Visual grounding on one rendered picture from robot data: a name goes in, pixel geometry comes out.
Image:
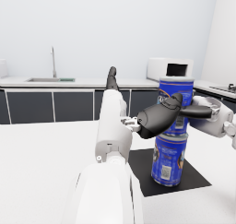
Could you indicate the blue printed can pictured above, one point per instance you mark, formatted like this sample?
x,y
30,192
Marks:
x,y
169,160
178,88

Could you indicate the dark grey square mat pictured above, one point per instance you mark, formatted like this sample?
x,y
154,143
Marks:
x,y
144,172

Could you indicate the white microwave oven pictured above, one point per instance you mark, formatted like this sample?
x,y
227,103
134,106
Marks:
x,y
158,68

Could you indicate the steel kitchen sink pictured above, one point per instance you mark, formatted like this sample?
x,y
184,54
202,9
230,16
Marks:
x,y
46,79

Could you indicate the dark kitchen counter cabinets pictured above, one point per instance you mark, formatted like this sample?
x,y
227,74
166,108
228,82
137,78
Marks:
x,y
30,106

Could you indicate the silver kitchen faucet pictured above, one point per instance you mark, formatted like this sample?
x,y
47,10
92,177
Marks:
x,y
53,63

